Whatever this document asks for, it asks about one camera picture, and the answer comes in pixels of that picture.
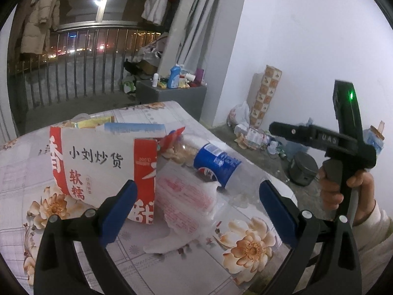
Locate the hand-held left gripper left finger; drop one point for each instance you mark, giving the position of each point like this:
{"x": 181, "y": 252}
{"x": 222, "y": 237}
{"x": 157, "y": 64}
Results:
{"x": 119, "y": 212}

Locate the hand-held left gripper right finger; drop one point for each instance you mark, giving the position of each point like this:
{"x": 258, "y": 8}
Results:
{"x": 276, "y": 209}

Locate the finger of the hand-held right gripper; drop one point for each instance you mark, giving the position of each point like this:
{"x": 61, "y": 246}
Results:
{"x": 288, "y": 131}

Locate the red white paper bag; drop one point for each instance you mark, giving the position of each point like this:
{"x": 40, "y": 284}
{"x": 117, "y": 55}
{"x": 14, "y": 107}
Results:
{"x": 92, "y": 172}

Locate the white plastic wrapper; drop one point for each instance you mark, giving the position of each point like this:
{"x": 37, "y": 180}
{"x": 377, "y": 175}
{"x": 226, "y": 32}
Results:
{"x": 184, "y": 202}

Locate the clear bottle with blue label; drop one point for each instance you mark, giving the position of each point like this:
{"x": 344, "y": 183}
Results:
{"x": 215, "y": 163}

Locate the blue white carton box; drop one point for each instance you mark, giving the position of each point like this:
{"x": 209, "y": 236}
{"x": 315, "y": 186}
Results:
{"x": 135, "y": 128}

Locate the yellow snack packet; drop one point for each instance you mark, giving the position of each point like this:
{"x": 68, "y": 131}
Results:
{"x": 92, "y": 123}

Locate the person's right forearm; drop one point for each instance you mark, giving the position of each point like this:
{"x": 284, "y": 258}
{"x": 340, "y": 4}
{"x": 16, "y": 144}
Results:
{"x": 374, "y": 245}

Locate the person's right hand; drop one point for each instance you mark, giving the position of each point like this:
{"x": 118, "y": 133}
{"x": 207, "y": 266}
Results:
{"x": 363, "y": 196}

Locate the blue water jug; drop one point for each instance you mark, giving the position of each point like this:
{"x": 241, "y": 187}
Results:
{"x": 373, "y": 138}

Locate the pile of printed packets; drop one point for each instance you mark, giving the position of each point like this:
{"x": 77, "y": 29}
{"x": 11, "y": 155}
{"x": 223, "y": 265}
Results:
{"x": 254, "y": 138}

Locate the black rice cooker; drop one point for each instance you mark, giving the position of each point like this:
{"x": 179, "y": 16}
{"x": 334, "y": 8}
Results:
{"x": 302, "y": 170}

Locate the tile pattern roll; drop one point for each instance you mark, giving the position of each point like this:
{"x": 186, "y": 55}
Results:
{"x": 267, "y": 95}

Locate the floral printed table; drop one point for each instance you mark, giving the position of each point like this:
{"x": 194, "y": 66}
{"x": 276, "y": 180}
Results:
{"x": 30, "y": 166}

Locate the purple cup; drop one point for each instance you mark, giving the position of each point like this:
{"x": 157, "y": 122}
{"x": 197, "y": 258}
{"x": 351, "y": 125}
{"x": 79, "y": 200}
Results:
{"x": 199, "y": 75}

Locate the white paper cup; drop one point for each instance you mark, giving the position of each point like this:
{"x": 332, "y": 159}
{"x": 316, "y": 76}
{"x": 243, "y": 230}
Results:
{"x": 190, "y": 77}

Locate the small yellow pouch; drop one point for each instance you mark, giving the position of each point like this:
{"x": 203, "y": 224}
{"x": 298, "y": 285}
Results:
{"x": 183, "y": 83}

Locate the grey side cabinet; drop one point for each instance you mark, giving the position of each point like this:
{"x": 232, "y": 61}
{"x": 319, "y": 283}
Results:
{"x": 172, "y": 96}

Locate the green white plastic bag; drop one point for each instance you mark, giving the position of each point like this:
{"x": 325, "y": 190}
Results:
{"x": 128, "y": 86}

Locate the blue detergent bottle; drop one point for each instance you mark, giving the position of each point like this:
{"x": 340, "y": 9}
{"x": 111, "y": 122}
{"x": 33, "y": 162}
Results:
{"x": 173, "y": 78}

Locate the small white bottle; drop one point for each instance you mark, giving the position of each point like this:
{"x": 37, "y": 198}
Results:
{"x": 155, "y": 80}

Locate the grey curtain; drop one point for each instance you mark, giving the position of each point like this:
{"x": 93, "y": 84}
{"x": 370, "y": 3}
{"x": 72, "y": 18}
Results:
{"x": 202, "y": 21}

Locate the pile of bags and boxes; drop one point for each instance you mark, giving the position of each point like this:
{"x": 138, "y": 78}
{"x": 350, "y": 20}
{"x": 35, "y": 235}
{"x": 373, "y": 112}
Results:
{"x": 147, "y": 64}

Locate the white hanging jacket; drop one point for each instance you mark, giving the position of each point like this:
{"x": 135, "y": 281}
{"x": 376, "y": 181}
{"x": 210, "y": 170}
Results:
{"x": 156, "y": 3}

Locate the metal balcony railing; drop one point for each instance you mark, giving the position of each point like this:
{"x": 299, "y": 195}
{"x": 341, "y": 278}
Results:
{"x": 92, "y": 26}

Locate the beige hanging coat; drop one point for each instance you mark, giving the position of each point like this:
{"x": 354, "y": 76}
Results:
{"x": 40, "y": 21}

